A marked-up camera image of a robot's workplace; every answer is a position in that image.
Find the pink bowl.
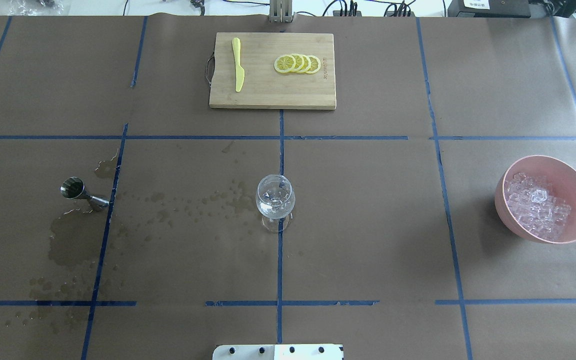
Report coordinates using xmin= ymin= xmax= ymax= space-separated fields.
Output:
xmin=494 ymin=155 xmax=576 ymax=245

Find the yellow plastic knife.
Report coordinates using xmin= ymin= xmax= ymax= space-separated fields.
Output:
xmin=231 ymin=37 xmax=245 ymax=92

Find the wooden cutting board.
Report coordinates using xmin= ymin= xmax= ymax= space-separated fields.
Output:
xmin=209 ymin=32 xmax=338 ymax=110

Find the clear wine glass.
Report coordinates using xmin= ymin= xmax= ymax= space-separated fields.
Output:
xmin=255 ymin=174 xmax=297 ymax=234

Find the aluminium frame post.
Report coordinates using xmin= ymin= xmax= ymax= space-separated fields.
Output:
xmin=269 ymin=0 xmax=295 ymax=24

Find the black box device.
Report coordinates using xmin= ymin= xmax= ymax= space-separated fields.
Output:
xmin=446 ymin=0 xmax=531 ymax=19

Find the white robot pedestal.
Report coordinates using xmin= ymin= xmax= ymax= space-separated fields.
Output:
xmin=212 ymin=343 xmax=345 ymax=360

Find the steel jigger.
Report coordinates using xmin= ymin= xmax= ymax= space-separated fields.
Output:
xmin=60 ymin=177 xmax=110 ymax=212

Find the clear ice cubes pile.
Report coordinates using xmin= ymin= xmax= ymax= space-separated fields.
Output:
xmin=503 ymin=172 xmax=572 ymax=242

